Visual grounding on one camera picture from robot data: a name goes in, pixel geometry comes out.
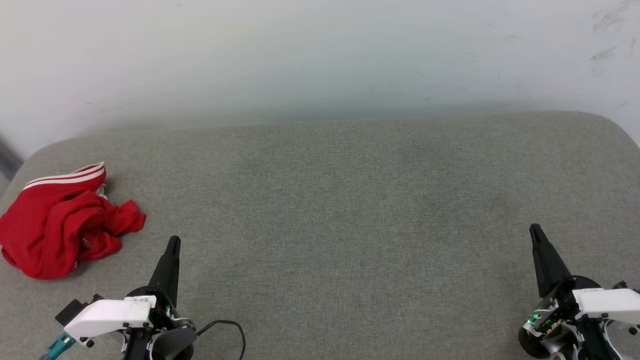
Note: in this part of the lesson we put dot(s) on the red garment with white stripes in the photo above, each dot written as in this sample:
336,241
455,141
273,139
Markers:
50,230

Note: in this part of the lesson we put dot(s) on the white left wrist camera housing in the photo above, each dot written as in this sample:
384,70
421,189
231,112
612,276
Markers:
107,315

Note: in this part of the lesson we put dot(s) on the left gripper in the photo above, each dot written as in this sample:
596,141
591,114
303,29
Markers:
170,335

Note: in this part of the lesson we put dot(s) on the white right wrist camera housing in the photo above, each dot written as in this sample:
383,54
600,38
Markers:
607,302

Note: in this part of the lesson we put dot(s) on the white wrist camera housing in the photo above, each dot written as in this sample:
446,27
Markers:
607,302
107,315

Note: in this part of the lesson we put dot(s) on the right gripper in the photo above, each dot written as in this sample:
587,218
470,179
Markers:
550,330

